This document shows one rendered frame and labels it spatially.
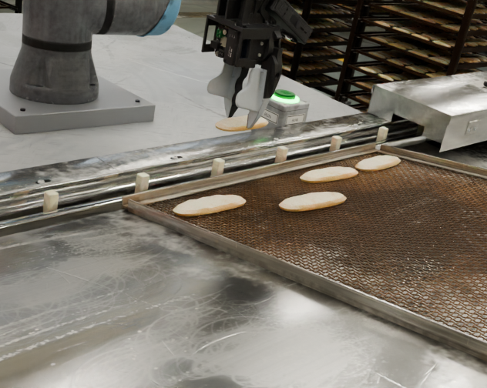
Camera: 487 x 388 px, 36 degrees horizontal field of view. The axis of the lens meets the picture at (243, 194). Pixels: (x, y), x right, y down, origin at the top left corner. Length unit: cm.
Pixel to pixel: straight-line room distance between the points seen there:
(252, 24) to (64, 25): 37
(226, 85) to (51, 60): 33
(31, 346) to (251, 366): 16
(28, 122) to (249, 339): 73
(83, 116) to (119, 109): 7
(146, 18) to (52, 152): 31
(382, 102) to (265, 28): 52
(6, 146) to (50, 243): 43
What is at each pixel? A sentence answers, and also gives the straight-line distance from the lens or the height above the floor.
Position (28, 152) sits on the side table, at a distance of 118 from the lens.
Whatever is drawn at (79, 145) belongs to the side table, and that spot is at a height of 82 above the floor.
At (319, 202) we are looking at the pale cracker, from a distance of 91.
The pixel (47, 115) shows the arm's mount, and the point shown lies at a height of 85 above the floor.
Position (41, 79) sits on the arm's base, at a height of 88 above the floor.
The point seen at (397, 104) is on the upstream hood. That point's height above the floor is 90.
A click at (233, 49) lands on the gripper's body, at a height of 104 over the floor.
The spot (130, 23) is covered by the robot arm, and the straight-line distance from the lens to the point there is 135.
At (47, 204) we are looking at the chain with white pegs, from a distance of 95.
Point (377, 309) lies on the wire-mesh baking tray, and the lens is 66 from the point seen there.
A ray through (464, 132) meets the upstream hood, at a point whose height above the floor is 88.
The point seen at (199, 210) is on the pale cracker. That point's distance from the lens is 86.
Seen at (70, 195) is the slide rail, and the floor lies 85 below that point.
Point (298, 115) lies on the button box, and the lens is 137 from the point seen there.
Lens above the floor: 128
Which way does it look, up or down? 24 degrees down
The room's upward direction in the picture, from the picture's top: 11 degrees clockwise
